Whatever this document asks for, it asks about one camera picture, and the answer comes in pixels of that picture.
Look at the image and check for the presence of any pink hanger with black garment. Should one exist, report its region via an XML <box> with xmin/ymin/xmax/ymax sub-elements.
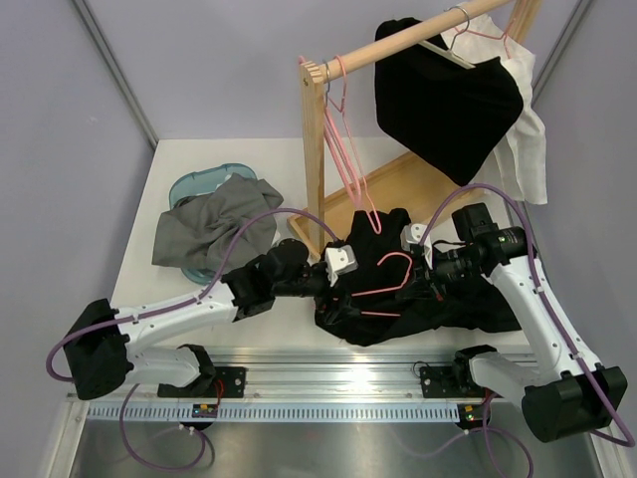
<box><xmin>351</xmin><ymin>251</ymin><xmax>413</xmax><ymax>319</ymax></box>

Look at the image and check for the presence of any black garment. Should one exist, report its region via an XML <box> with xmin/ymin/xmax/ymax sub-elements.
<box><xmin>374</xmin><ymin>45</ymin><xmax>524</xmax><ymax>186</ymax></box>
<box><xmin>315</xmin><ymin>208</ymin><xmax>521</xmax><ymax>347</ymax></box>

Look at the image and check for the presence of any grey pleated skirt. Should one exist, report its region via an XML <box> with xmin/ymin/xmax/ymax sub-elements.
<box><xmin>151</xmin><ymin>173</ymin><xmax>284</xmax><ymax>272</ymax></box>

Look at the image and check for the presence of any pink clothes hanger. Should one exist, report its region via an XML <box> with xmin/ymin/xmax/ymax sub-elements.
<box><xmin>298</xmin><ymin>56</ymin><xmax>367</xmax><ymax>213</ymax></box>

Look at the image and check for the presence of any pink hanger with grey skirt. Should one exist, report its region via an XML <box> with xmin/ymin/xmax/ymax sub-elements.
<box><xmin>323</xmin><ymin>56</ymin><xmax>382</xmax><ymax>235</ymax></box>

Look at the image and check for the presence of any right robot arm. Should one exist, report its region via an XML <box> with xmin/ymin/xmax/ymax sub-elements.
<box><xmin>401</xmin><ymin>203</ymin><xmax>628</xmax><ymax>443</ymax></box>

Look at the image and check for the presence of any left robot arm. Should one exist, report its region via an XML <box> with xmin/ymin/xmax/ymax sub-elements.
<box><xmin>63</xmin><ymin>239</ymin><xmax>356</xmax><ymax>400</ymax></box>

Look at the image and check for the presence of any wooden hanger with black garment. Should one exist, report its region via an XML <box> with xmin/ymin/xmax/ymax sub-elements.
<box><xmin>419</xmin><ymin>40</ymin><xmax>475</xmax><ymax>70</ymax></box>

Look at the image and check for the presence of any pink hanger with white garment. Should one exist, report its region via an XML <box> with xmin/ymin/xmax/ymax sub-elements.
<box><xmin>443</xmin><ymin>14</ymin><xmax>516</xmax><ymax>63</ymax></box>

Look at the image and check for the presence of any wooden clothes rack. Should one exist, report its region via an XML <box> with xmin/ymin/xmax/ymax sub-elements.
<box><xmin>287</xmin><ymin>0</ymin><xmax>543</xmax><ymax>263</ymax></box>

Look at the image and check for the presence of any white garment on rack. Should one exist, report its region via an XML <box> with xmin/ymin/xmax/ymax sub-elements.
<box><xmin>445</xmin><ymin>2</ymin><xmax>548</xmax><ymax>205</ymax></box>

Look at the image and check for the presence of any teal plastic basin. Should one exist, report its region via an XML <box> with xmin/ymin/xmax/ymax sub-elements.
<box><xmin>167</xmin><ymin>163</ymin><xmax>259</xmax><ymax>285</ymax></box>

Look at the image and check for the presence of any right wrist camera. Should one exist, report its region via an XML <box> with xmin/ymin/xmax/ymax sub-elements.
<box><xmin>400</xmin><ymin>223</ymin><xmax>433</xmax><ymax>268</ymax></box>

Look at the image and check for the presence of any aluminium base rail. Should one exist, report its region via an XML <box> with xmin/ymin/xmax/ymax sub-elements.
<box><xmin>67</xmin><ymin>346</ymin><xmax>598</xmax><ymax>402</ymax></box>

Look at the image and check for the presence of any white slotted cable duct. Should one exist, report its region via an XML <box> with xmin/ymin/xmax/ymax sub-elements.
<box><xmin>87</xmin><ymin>402</ymin><xmax>460</xmax><ymax>423</ymax></box>

